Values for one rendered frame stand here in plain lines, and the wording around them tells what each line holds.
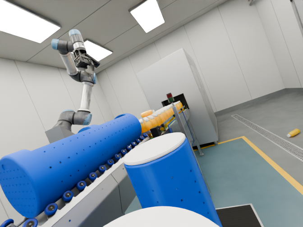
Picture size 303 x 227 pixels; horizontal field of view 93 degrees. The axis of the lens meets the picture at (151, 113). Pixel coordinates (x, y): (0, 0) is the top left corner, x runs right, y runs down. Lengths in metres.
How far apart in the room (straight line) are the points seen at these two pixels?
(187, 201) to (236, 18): 5.87
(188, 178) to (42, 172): 0.57
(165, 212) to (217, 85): 5.43
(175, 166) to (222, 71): 5.26
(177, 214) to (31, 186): 0.60
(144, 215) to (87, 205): 0.61
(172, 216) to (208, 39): 5.70
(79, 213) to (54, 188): 0.16
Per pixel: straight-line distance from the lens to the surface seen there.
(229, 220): 1.52
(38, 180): 0.74
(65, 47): 1.30
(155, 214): 0.27
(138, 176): 0.55
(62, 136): 1.36
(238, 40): 5.94
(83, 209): 0.86
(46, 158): 0.78
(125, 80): 6.13
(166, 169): 0.51
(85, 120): 1.44
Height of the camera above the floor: 1.19
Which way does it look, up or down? 2 degrees down
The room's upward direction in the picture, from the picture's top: 22 degrees counter-clockwise
